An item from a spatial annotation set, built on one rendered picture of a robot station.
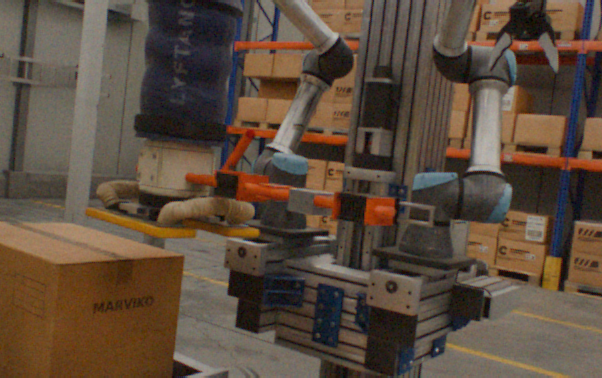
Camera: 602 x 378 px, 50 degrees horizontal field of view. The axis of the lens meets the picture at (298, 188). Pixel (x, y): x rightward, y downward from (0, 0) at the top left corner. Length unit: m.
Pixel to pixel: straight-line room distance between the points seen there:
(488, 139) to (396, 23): 0.50
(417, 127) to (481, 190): 0.33
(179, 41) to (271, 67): 9.00
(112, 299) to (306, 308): 0.58
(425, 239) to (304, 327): 0.48
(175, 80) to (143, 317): 0.68
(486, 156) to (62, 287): 1.16
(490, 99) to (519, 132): 6.70
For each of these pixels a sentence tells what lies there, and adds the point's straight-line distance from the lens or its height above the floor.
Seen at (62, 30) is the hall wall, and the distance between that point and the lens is 12.31.
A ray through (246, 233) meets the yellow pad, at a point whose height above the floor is 1.07.
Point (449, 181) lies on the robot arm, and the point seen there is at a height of 1.25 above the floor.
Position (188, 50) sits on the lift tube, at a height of 1.48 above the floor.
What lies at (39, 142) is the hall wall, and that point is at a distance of 12.06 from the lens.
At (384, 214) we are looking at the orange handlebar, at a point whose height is 1.19.
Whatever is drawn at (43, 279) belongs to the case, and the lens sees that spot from 1.71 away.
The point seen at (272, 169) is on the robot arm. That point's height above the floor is 1.22.
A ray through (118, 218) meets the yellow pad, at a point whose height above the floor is 1.08.
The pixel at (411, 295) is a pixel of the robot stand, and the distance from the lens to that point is 1.67.
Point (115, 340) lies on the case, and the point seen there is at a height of 0.73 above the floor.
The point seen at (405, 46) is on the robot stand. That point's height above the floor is 1.65.
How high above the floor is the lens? 1.27
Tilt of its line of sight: 3 degrees down
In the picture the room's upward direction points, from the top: 7 degrees clockwise
